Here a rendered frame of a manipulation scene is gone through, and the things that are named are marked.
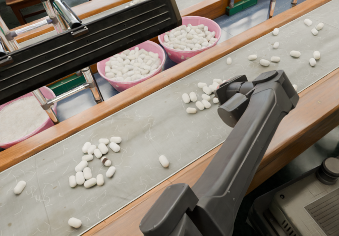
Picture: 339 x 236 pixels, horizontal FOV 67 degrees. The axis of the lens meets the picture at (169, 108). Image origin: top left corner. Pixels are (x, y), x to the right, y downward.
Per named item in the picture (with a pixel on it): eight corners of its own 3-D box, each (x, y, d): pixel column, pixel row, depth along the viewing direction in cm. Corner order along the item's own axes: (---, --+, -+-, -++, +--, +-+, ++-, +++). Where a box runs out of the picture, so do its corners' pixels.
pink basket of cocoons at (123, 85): (179, 69, 107) (178, 50, 100) (139, 110, 94) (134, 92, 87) (132, 51, 119) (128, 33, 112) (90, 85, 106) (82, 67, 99)
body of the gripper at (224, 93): (211, 90, 67) (227, 90, 60) (240, 74, 70) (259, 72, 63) (220, 112, 69) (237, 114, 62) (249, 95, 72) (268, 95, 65)
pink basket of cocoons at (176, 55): (232, 53, 111) (234, 34, 104) (182, 78, 103) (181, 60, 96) (195, 27, 127) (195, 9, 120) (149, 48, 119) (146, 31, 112)
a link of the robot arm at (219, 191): (221, 312, 26) (159, 233, 24) (183, 297, 30) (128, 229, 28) (306, 100, 54) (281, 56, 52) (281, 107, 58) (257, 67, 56)
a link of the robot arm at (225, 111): (300, 103, 53) (280, 68, 51) (263, 137, 50) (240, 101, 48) (263, 105, 64) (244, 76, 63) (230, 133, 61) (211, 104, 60)
